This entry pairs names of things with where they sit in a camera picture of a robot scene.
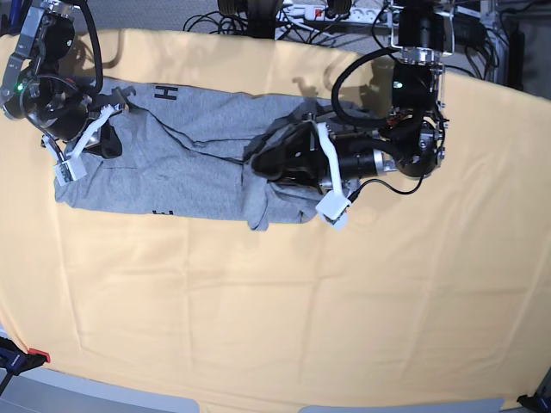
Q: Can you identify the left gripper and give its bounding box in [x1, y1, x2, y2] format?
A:
[251, 117, 395, 199]

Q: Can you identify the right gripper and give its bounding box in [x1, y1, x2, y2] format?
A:
[40, 85, 127, 163]

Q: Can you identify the grey t-shirt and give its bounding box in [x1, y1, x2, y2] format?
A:
[55, 79, 342, 231]

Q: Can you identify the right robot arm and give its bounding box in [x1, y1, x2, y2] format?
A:
[1, 1, 126, 163]

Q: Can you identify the white power strip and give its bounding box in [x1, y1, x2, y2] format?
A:
[277, 3, 381, 25]

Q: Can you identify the yellow table cloth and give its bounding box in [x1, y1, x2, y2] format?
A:
[0, 28, 551, 412]

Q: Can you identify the blue clamp with red tip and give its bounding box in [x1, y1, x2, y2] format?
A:
[1, 337, 51, 392]

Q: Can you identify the blue clamp right corner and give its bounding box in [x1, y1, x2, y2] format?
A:
[517, 393, 551, 413]

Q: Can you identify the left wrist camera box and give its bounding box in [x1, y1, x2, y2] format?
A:
[315, 190, 351, 230]

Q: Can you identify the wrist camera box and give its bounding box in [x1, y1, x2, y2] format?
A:
[315, 190, 351, 230]
[53, 157, 87, 186]

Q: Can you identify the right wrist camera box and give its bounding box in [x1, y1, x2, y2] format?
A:
[53, 157, 87, 186]

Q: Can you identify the black robot base post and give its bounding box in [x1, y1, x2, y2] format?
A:
[245, 0, 282, 40]

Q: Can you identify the tangle of black cables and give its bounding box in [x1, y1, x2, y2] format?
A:
[183, 10, 251, 35]

